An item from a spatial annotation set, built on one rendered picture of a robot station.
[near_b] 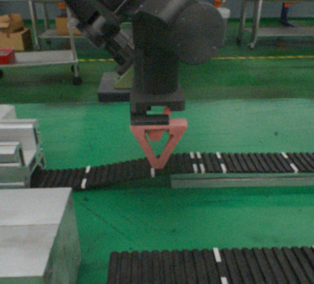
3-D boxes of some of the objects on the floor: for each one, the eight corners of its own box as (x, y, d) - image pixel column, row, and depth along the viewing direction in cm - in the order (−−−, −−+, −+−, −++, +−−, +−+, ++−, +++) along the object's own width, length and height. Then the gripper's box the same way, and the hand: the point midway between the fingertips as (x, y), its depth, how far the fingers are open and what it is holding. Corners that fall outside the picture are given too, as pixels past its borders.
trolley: (80, 72, 383) (68, -22, 338) (82, 85, 336) (70, -21, 290) (-14, 78, 359) (-39, -22, 314) (-25, 94, 311) (-56, -20, 266)
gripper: (191, 54, 33) (185, 176, 40) (178, 35, 44) (175, 134, 51) (126, 55, 33) (132, 178, 40) (129, 35, 44) (133, 134, 51)
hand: (156, 148), depth 45 cm, fingers open, 8 cm apart
